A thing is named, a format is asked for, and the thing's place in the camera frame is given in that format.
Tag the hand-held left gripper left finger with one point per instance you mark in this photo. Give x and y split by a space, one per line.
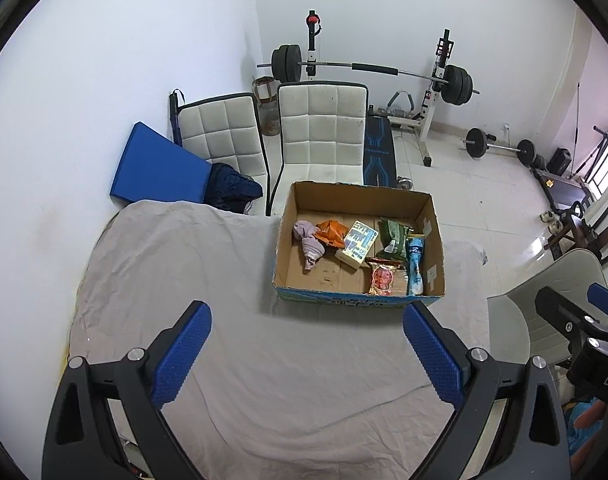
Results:
181 355

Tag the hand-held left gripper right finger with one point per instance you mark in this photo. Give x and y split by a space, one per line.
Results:
431 352

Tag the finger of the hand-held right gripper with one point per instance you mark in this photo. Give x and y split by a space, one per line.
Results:
564 310
606 300

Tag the blue white snack packet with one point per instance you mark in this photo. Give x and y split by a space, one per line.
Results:
415 265

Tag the red snack packet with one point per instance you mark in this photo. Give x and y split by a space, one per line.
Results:
383 277

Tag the green snack packet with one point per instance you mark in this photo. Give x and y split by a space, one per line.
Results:
391 232

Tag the cardboard box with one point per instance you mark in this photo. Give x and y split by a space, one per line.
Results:
324 275

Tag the white blue tissue pack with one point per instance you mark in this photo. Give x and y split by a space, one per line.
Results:
356 242

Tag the orange snack packet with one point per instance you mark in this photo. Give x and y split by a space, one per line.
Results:
331 232

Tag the purple sock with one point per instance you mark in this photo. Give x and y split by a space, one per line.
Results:
311 247

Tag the grey plastic chair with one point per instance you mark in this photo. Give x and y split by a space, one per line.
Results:
549 300

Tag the teal orange printed cloth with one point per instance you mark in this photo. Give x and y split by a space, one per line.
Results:
584 420

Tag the grey table cloth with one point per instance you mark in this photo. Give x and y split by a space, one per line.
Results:
234 310

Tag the dark wooden chair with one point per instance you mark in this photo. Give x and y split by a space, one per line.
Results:
589 230

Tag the pair of white slippers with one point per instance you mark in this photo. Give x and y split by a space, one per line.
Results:
549 217

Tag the black speaker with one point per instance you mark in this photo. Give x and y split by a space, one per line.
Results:
560 161

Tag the black weight plates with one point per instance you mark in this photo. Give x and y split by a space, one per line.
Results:
540 160

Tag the black tripod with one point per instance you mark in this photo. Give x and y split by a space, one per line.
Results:
604 142

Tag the metal bowl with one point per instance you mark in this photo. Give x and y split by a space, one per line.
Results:
406 183

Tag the dark blue garment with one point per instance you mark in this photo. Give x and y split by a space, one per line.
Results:
229 187

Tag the blue foam mat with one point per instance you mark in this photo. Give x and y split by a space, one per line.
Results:
154 170

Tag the thin standing pole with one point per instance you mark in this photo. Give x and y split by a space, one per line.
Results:
577 115

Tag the short barbell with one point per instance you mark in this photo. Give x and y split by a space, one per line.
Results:
476 142

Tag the black weight bench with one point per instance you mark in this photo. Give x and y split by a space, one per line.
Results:
378 150

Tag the white padded chair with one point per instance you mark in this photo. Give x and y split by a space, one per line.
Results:
319 130
224 135

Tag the dark folded umbrella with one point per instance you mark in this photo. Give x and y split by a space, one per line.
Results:
175 120

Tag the white barbell rack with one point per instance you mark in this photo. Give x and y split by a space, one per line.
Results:
426 110

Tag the glass jar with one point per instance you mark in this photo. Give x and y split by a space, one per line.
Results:
270 119

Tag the small wooden stool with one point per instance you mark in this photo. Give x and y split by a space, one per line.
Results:
264 87

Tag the long barbell with black plates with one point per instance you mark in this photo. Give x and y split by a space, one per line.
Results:
286 62

